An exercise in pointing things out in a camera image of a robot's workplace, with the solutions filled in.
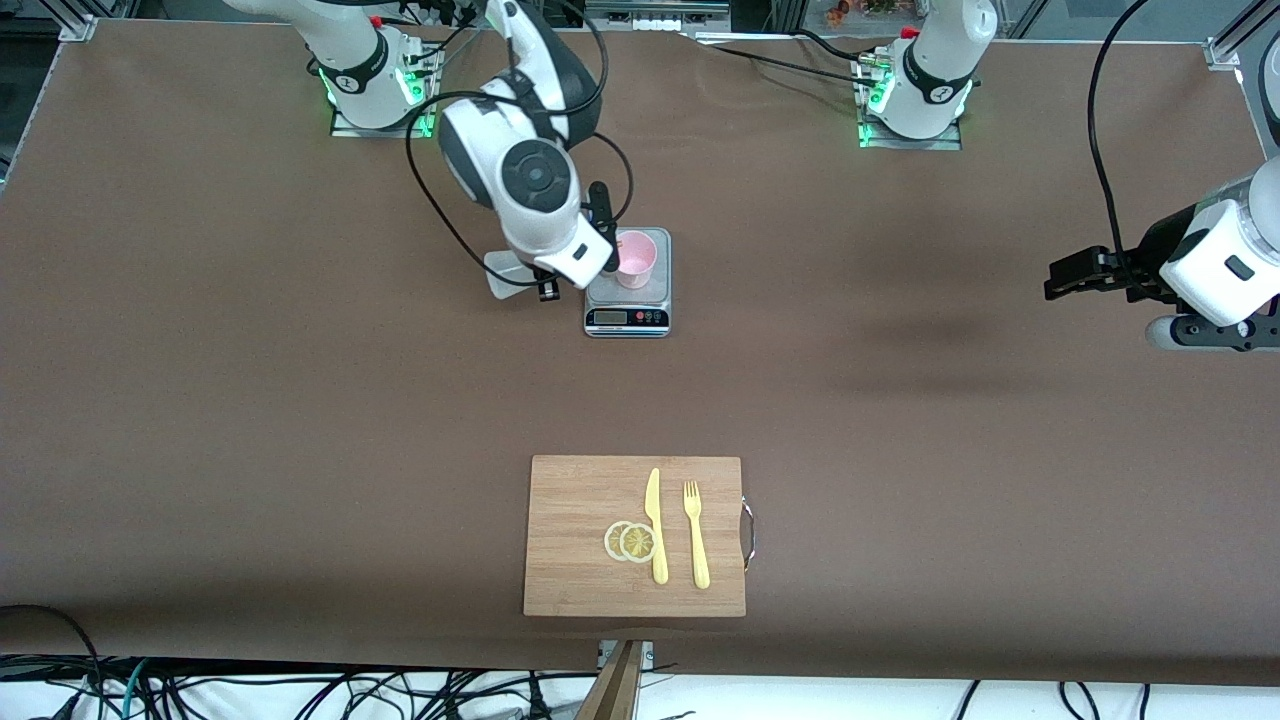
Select clear orange-capped sauce bottle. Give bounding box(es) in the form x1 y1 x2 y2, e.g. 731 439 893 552
484 249 549 301

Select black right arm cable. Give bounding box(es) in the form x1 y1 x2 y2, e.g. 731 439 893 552
405 0 636 291

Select pink plastic cup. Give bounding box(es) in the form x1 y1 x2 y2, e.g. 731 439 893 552
613 230 659 291

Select wooden cutting board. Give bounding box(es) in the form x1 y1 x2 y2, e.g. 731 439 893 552
522 455 757 618

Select wooden post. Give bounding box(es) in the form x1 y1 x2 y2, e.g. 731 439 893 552
575 640 643 720

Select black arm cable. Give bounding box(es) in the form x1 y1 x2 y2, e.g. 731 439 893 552
405 0 636 291
1087 0 1151 276

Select silver digital kitchen scale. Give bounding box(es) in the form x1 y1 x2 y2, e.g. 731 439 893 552
583 227 672 339

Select aluminium frame profile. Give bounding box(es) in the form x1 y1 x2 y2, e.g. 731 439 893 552
1205 0 1280 69
55 0 98 43

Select teal cable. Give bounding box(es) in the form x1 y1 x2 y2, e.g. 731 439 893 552
118 660 151 720

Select grey metal box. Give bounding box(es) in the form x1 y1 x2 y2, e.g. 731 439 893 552
583 0 732 23

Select yellow plastic fork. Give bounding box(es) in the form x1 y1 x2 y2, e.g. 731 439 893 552
683 480 712 590

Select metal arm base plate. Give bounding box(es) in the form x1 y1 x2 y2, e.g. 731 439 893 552
330 105 436 139
858 118 963 152

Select yellow plastic knife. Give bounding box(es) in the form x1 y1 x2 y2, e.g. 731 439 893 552
644 467 670 586

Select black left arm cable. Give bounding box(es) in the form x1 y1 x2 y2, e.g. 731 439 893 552
1087 0 1151 276

